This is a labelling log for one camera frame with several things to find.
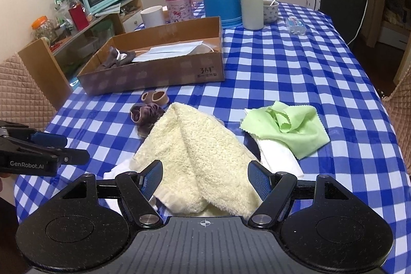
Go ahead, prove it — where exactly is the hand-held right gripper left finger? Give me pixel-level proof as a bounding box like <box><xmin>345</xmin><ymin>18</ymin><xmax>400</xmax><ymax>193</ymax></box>
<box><xmin>61</xmin><ymin>160</ymin><xmax>164</xmax><ymax>228</ymax></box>

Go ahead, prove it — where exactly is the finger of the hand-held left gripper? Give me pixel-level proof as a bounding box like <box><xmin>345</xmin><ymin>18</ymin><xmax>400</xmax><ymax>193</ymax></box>
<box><xmin>0</xmin><ymin>136</ymin><xmax>90</xmax><ymax>166</ymax></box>
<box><xmin>0</xmin><ymin>120</ymin><xmax>68</xmax><ymax>149</ymax></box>

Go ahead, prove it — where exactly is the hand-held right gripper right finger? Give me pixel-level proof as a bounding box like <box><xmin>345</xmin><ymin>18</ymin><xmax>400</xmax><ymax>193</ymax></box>
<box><xmin>247</xmin><ymin>161</ymin><xmax>352</xmax><ymax>228</ymax></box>

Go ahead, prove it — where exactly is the white cloth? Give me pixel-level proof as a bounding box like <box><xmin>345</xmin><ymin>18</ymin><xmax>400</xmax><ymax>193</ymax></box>
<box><xmin>103</xmin><ymin>160</ymin><xmax>161</xmax><ymax>213</ymax></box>
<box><xmin>254</xmin><ymin>136</ymin><xmax>304</xmax><ymax>178</ymax></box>

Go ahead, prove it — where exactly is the pale yellow towel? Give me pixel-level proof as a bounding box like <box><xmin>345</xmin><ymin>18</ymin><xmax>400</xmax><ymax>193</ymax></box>
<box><xmin>130</xmin><ymin>102</ymin><xmax>264</xmax><ymax>218</ymax></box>

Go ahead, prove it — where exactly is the light green cloth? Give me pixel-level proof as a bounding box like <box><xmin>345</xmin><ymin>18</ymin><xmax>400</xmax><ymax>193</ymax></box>
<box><xmin>241</xmin><ymin>101</ymin><xmax>331</xmax><ymax>160</ymax></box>

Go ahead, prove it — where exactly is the brown sock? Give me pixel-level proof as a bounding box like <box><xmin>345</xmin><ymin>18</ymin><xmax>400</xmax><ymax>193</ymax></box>
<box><xmin>102</xmin><ymin>46</ymin><xmax>138</xmax><ymax>69</ymax></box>
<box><xmin>129</xmin><ymin>103</ymin><xmax>167</xmax><ymax>138</ymax></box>

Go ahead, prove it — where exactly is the cardboard box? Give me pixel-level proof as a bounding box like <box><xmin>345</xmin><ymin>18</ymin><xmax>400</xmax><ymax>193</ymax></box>
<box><xmin>76</xmin><ymin>16</ymin><xmax>225</xmax><ymax>96</ymax></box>

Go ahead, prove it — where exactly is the blue face mask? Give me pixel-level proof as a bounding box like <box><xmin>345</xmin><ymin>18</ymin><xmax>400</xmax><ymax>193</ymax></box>
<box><xmin>132</xmin><ymin>40</ymin><xmax>222</xmax><ymax>63</ymax></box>

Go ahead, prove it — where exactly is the chair with quilted cover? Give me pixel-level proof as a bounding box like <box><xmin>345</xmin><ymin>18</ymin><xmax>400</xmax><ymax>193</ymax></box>
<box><xmin>0</xmin><ymin>52</ymin><xmax>57</xmax><ymax>133</ymax></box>
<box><xmin>382</xmin><ymin>46</ymin><xmax>411</xmax><ymax>175</ymax></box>

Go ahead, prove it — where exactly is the wooden shelf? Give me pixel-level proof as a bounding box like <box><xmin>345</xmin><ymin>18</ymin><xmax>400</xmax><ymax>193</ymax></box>
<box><xmin>17</xmin><ymin>0</ymin><xmax>143</xmax><ymax>109</ymax></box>

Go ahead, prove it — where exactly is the blue checkered tablecloth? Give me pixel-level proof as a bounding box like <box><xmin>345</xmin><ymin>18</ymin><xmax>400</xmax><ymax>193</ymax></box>
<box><xmin>14</xmin><ymin>1</ymin><xmax>411</xmax><ymax>230</ymax></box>

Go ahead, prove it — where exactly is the orange lid jar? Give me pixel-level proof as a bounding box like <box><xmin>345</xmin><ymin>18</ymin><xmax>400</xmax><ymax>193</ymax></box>
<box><xmin>31</xmin><ymin>16</ymin><xmax>57</xmax><ymax>42</ymax></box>

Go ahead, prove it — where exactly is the red box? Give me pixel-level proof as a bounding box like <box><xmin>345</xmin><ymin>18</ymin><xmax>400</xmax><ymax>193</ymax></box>
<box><xmin>68</xmin><ymin>6</ymin><xmax>90</xmax><ymax>31</ymax></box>

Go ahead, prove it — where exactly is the stack of papers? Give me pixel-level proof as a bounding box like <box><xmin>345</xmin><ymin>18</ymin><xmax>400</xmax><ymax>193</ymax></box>
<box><xmin>95</xmin><ymin>3</ymin><xmax>121</xmax><ymax>17</ymax></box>

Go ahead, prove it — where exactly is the tissue packet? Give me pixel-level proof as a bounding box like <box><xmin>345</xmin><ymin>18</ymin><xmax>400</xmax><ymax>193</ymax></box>
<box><xmin>286</xmin><ymin>16</ymin><xmax>307</xmax><ymax>36</ymax></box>

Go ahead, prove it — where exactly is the white mug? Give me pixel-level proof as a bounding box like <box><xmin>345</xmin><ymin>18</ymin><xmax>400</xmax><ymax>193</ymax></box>
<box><xmin>140</xmin><ymin>5</ymin><xmax>166</xmax><ymax>27</ymax></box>

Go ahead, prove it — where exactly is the small patterned cup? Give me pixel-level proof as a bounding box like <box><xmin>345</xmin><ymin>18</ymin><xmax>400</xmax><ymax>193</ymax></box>
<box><xmin>263</xmin><ymin>0</ymin><xmax>279</xmax><ymax>25</ymax></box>

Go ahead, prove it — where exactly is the pink canister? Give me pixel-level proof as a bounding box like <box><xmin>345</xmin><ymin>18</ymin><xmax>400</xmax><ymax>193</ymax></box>
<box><xmin>162</xmin><ymin>0</ymin><xmax>195</xmax><ymax>23</ymax></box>

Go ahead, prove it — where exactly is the white insulated bottle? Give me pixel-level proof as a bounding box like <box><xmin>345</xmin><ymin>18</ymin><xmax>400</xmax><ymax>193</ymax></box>
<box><xmin>238</xmin><ymin>0</ymin><xmax>264</xmax><ymax>31</ymax></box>

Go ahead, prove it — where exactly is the black cloth strap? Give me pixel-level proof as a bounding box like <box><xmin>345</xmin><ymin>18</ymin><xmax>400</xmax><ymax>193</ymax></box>
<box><xmin>244</xmin><ymin>133</ymin><xmax>261</xmax><ymax>162</ymax></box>

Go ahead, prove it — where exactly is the brown hair tie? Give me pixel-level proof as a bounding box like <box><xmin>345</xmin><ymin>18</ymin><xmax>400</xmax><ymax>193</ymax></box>
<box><xmin>141</xmin><ymin>91</ymin><xmax>170</xmax><ymax>105</ymax></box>

